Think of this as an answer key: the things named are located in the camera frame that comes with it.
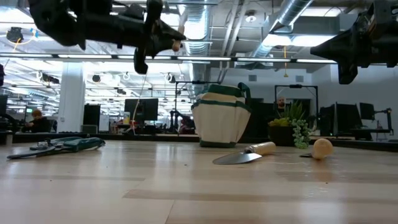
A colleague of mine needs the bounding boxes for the steel trowel wooden handle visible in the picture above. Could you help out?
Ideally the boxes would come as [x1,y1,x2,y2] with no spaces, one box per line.
[212,141,277,166]

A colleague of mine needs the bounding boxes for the potted succulent plant black pot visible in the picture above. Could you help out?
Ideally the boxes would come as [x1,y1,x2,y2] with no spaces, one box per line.
[267,101,317,150]

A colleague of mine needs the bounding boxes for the white square pillar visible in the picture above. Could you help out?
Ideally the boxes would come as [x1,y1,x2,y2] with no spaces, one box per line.
[57,61,86,134]

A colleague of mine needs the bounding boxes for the black metal frame stand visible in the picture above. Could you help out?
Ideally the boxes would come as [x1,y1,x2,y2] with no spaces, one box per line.
[174,80,213,135]
[274,83,319,125]

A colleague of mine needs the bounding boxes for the black ceiling camera yellow cable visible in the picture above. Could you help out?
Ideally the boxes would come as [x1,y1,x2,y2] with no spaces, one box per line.
[6,26,24,44]

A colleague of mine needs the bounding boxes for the green handled pruning shears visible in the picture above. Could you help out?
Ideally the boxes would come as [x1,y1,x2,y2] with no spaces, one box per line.
[6,136,106,160]

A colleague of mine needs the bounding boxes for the wooden handled garden tool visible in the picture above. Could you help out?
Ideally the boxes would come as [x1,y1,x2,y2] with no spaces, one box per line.
[299,138,334,161]

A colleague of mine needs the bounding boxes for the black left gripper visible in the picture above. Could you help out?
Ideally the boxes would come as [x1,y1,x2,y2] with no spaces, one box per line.
[70,0,187,75]

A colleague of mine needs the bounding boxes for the person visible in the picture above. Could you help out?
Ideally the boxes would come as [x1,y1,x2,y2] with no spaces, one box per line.
[273,96,289,119]
[21,109,53,134]

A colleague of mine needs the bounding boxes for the ceiling light strip row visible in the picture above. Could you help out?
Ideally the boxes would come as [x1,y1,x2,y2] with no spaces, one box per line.
[0,52,338,65]

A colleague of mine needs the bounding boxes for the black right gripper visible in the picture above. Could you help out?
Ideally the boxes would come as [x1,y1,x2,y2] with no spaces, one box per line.
[310,0,398,85]

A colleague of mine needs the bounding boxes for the black computer monitor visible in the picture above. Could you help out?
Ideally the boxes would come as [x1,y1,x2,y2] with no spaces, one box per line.
[335,103,363,138]
[359,102,376,121]
[0,94,9,116]
[124,98,159,122]
[318,105,336,137]

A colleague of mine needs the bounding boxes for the yellow hanging cord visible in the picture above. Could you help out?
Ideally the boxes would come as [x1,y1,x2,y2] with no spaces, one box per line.
[282,45,289,78]

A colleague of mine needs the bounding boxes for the silver spiral ventilation duct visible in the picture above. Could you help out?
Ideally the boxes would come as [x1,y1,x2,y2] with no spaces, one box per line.
[251,0,315,60]
[182,2,213,82]

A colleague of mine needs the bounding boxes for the beige green canvas gardening bag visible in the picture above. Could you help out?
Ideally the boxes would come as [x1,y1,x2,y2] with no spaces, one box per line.
[190,82,252,149]

